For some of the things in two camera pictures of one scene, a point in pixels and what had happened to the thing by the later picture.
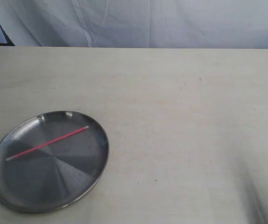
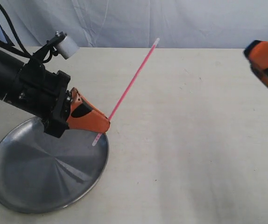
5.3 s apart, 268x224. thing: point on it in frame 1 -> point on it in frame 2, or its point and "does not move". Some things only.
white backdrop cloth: (254, 24) does not move
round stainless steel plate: (49, 163) does not move
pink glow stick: (19, 154) -> (130, 86)
